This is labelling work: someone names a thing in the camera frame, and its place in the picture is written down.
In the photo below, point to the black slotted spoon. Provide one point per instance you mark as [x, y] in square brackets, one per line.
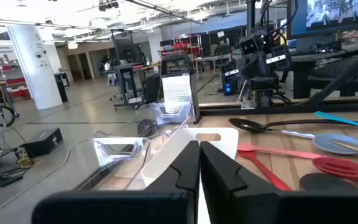
[247, 125]

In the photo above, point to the black aluminium table frame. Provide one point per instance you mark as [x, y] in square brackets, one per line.
[291, 110]

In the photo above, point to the silver metal cutlery piece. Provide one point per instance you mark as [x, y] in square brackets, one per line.
[297, 134]

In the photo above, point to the blue-grey plastic spoon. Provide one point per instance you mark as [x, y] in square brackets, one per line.
[328, 144]

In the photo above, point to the red silicone spatula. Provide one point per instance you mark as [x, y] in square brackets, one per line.
[266, 172]

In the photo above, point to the black rolling cart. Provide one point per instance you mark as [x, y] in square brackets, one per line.
[126, 70]

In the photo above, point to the pink silicone spatula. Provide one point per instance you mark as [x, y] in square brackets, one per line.
[275, 151]

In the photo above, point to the black desk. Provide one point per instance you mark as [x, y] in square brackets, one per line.
[300, 71]

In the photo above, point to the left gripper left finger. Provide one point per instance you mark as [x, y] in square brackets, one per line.
[166, 202]

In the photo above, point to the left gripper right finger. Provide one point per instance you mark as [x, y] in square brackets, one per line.
[259, 205]

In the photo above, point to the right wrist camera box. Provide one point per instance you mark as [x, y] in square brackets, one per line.
[249, 46]

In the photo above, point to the red parts shelf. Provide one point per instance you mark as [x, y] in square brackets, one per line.
[182, 45]

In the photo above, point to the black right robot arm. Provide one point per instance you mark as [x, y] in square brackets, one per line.
[278, 56]

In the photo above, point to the black solid spoon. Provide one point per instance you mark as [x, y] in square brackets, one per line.
[325, 183]

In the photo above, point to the white round pillar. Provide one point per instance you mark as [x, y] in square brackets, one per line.
[26, 68]

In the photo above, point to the clear plastic bin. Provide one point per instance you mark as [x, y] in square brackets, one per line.
[154, 115]
[120, 144]

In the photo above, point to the blue silicone spatula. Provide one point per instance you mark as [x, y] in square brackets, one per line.
[346, 120]

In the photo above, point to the white plastic bin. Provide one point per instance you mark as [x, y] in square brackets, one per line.
[182, 137]

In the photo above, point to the red slotted spoon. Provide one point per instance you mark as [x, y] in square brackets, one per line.
[322, 165]

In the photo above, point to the black floor case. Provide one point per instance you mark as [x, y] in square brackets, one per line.
[42, 143]

